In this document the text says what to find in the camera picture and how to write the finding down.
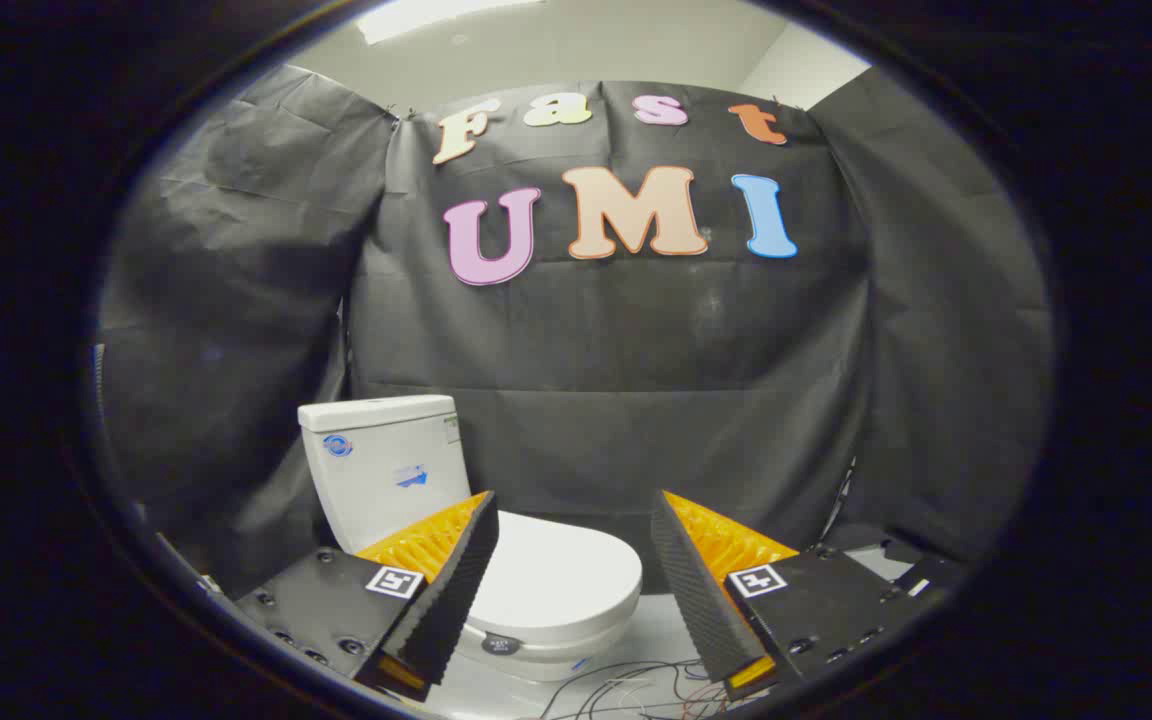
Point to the small black box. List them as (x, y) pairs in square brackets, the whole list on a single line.
[(921, 578)]

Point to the black backdrop cloth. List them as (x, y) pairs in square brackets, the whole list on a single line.
[(626, 380)]

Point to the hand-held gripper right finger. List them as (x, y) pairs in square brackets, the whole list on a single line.
[(696, 600)]

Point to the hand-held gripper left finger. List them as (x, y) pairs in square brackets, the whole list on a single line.
[(451, 595)]

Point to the white ceramic toilet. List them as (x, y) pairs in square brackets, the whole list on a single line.
[(376, 480)]

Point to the white toilet lid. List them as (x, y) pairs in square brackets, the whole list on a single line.
[(556, 580)]

